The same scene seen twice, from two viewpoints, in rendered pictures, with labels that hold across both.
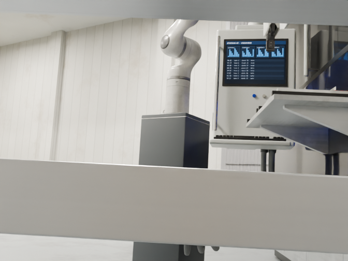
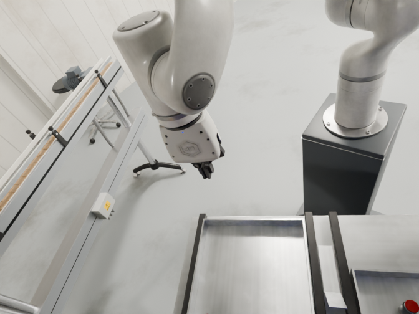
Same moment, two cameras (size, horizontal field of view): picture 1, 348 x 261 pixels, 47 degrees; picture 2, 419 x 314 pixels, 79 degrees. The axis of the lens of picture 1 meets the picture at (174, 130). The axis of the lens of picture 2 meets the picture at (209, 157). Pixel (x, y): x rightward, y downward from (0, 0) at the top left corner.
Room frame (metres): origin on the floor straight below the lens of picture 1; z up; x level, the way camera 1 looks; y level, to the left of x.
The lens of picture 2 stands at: (1.72, -0.72, 1.51)
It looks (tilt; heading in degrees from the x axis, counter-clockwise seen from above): 45 degrees down; 112
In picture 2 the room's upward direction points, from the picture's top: 22 degrees counter-clockwise
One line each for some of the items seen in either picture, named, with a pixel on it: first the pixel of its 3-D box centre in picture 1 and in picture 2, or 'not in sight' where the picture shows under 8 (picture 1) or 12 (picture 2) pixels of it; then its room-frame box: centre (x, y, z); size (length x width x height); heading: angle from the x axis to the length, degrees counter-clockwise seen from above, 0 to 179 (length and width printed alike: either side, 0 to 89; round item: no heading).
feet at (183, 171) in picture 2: not in sight; (156, 167); (0.71, 0.57, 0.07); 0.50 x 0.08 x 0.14; 178
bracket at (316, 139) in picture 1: (293, 139); not in sight; (2.04, -0.61, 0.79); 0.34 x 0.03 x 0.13; 88
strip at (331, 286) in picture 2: not in sight; (330, 273); (1.79, -0.52, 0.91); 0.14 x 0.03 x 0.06; 88
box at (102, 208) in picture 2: not in sight; (103, 205); (0.75, -0.05, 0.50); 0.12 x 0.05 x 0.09; 88
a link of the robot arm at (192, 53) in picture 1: (184, 60); (381, 29); (1.99, -0.03, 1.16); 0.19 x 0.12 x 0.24; 131
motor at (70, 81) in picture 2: not in sight; (82, 76); (0.51, 0.71, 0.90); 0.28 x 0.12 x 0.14; 178
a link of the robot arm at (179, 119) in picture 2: not in sight; (177, 107); (1.56, -0.37, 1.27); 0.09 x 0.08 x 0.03; 178
